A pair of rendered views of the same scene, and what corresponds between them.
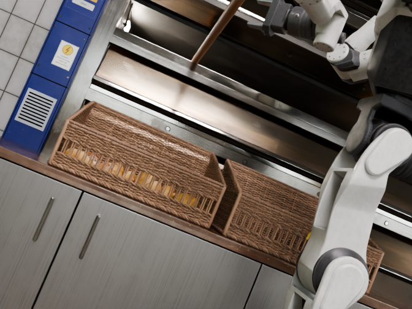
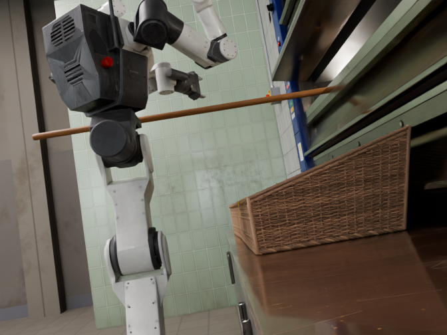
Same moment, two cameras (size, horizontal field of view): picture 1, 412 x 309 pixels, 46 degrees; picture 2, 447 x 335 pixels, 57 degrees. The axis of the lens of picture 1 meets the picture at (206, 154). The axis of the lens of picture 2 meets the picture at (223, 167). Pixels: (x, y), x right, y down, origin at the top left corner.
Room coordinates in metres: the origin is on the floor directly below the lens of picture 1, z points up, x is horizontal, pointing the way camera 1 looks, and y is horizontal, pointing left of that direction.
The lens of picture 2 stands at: (1.70, -1.77, 0.71)
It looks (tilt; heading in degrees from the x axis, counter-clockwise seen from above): 6 degrees up; 95
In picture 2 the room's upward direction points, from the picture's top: 9 degrees counter-clockwise
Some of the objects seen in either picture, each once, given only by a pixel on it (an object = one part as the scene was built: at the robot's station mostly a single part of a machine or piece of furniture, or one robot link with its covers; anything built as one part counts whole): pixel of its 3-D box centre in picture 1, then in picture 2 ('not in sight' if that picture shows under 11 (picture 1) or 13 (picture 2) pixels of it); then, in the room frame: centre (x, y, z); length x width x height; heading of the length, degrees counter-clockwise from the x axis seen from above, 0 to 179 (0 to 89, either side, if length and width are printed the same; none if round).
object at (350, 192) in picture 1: (352, 213); (130, 203); (1.24, -0.41, 0.78); 0.18 x 0.15 x 0.47; 8
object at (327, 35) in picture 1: (322, 31); (171, 80); (1.40, -0.18, 1.26); 0.11 x 0.11 x 0.11; 63
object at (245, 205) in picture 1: (289, 218); (311, 193); (1.84, -0.39, 0.72); 0.56 x 0.49 x 0.28; 98
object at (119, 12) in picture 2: not in sight; (109, 14); (1.25, -0.39, 1.47); 0.10 x 0.07 x 0.09; 153
